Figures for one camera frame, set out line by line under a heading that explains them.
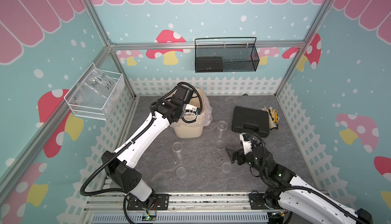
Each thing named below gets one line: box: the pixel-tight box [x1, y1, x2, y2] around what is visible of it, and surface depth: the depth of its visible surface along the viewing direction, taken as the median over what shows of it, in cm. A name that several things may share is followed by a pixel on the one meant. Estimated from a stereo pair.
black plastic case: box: [231, 105, 270, 138], surface depth 100 cm
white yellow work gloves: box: [261, 105, 281, 131], surface depth 107 cm
